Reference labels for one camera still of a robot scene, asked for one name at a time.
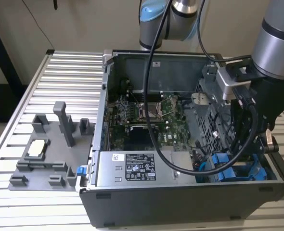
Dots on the hard disk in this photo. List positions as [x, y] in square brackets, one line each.
[219, 158]

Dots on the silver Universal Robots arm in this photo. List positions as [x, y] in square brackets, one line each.
[276, 48]

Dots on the green PC motherboard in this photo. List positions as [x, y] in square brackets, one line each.
[178, 130]

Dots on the CPU socket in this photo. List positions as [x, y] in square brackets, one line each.
[154, 109]

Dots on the black open PC case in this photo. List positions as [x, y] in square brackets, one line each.
[180, 207]

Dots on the grey power supply unit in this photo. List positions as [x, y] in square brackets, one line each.
[108, 168]

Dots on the blue case latch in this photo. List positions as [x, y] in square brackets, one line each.
[81, 170]

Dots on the grey parts rack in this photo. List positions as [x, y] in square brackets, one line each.
[55, 173]

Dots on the CPU with silver top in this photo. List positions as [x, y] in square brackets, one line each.
[37, 147]

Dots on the black floor stand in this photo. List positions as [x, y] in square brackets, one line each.
[4, 103]

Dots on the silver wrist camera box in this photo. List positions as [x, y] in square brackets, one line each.
[226, 84]

